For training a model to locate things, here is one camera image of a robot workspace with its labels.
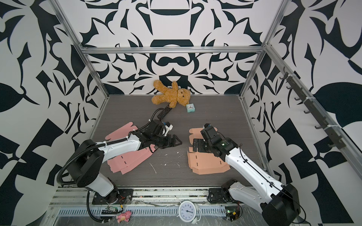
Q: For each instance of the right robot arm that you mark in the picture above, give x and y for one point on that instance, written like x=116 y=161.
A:
x=278 y=204

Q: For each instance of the right circuit board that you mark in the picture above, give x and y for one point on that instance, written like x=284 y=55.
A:
x=233 y=213

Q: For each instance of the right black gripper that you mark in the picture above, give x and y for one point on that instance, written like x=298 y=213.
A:
x=200 y=148

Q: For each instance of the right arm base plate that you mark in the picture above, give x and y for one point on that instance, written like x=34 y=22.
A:
x=219 y=195

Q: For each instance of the wall hook rack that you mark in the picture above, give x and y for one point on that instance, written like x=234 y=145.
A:
x=316 y=110

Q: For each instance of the small teal alarm clock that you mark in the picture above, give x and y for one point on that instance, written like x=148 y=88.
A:
x=190 y=108

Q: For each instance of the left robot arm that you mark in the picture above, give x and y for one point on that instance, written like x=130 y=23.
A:
x=83 y=167

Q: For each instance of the small pink toy figure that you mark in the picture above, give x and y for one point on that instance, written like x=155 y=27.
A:
x=124 y=217

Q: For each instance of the left circuit board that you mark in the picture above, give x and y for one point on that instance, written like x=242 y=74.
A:
x=112 y=210

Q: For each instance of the salmon cardboard box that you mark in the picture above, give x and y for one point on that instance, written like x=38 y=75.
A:
x=203 y=163

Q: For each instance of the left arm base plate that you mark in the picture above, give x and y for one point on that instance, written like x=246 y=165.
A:
x=120 y=196

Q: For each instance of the circuit board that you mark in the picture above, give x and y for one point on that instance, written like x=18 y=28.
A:
x=112 y=210
x=233 y=213

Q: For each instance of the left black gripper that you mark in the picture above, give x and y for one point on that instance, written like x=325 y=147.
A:
x=173 y=142

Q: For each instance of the black remote control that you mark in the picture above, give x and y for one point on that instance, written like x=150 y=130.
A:
x=163 y=114

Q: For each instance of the brown teddy bear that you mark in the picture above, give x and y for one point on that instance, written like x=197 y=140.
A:
x=173 y=95

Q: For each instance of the white round analog clock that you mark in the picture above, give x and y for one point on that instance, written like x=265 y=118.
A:
x=189 y=212

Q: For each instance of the pink flat cardboard box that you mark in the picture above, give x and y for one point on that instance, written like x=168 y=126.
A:
x=126 y=162

